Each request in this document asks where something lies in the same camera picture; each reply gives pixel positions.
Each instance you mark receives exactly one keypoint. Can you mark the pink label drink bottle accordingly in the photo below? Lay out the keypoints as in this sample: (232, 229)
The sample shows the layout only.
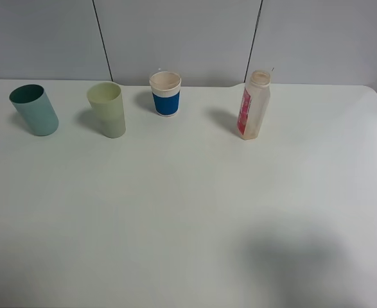
(254, 102)

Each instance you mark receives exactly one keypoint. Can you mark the teal plastic cup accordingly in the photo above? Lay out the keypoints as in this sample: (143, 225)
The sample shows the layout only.
(34, 106)

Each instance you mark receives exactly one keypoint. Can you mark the blue white paper cup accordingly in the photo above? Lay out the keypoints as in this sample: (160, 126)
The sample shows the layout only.
(165, 88)

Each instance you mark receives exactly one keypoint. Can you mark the pale green plastic cup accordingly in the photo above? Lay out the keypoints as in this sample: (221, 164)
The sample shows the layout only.
(106, 102)

